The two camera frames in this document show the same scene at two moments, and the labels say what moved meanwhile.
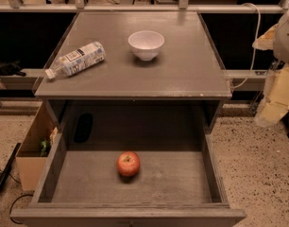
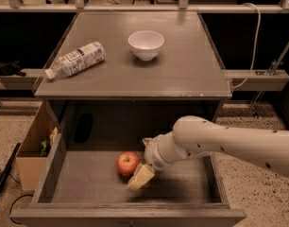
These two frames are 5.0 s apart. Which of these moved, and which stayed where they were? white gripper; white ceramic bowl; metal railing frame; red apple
Moved: white gripper
Stayed: white ceramic bowl; metal railing frame; red apple
